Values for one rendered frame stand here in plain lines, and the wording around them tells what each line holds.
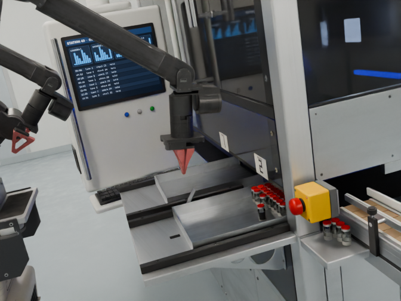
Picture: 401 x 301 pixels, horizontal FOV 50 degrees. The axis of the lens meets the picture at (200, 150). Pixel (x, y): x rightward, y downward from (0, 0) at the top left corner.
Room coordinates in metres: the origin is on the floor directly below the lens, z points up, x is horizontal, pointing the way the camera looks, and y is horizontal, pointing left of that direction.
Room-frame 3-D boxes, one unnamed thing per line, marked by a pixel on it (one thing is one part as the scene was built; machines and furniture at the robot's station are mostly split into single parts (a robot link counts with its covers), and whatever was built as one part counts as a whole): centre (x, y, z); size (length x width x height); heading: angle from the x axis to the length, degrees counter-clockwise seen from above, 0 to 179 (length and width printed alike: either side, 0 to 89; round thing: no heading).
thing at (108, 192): (1.77, 0.27, 0.82); 0.40 x 0.14 x 0.02; 110
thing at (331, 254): (0.93, -0.29, 0.87); 0.14 x 0.13 x 0.02; 103
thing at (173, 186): (1.48, 0.00, 0.90); 0.34 x 0.26 x 0.04; 103
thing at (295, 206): (0.92, -0.20, 0.99); 0.04 x 0.04 x 0.04; 13
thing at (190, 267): (1.30, 0.03, 0.87); 0.70 x 0.48 x 0.02; 13
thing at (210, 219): (1.15, -0.08, 0.90); 0.34 x 0.26 x 0.04; 103
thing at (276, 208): (1.17, -0.18, 0.90); 0.18 x 0.02 x 0.05; 13
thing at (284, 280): (2.01, 0.02, 0.73); 1.98 x 0.01 x 0.25; 13
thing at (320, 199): (0.93, -0.25, 0.99); 0.08 x 0.07 x 0.07; 103
